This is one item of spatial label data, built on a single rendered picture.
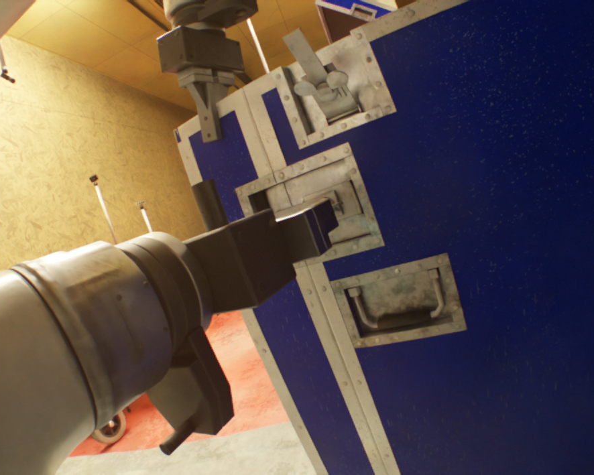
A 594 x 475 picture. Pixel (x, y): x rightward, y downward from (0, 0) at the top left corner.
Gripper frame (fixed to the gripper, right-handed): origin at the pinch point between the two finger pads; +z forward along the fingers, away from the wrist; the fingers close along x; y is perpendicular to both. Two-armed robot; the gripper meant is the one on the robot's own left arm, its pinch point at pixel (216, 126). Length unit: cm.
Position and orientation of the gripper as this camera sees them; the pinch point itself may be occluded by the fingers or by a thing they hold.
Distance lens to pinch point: 53.8
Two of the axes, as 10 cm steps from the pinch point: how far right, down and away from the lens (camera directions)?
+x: -4.0, 2.6, -8.8
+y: -8.9, 0.8, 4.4
